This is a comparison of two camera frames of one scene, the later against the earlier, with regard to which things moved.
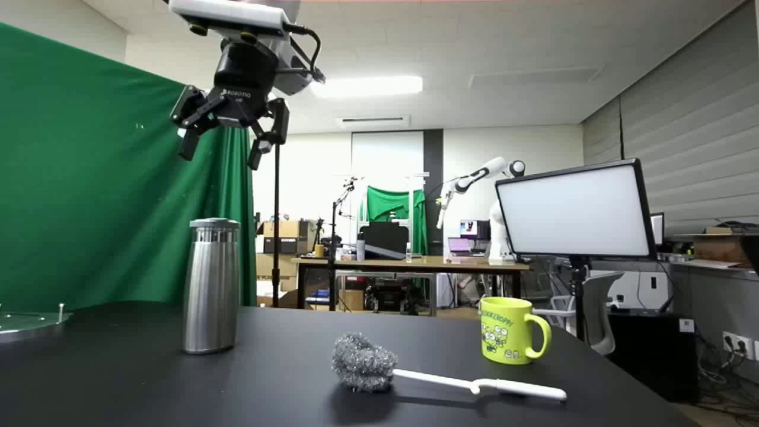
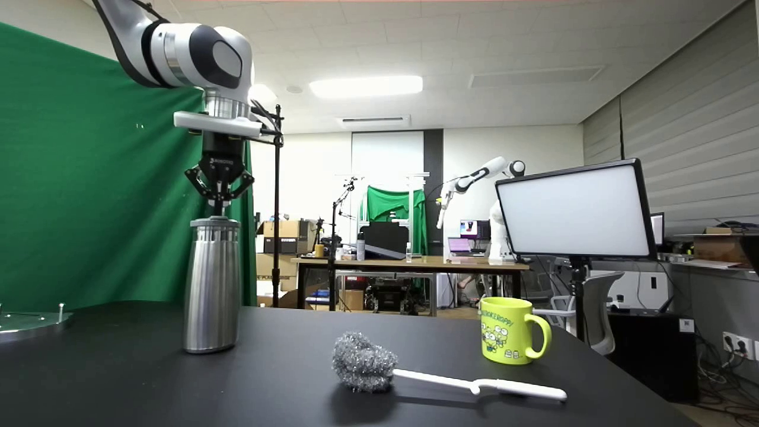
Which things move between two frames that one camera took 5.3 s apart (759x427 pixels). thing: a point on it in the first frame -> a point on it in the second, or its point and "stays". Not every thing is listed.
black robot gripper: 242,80 -> 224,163
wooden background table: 409,266 stays
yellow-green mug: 505,331 stays
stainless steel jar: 212,286 stays
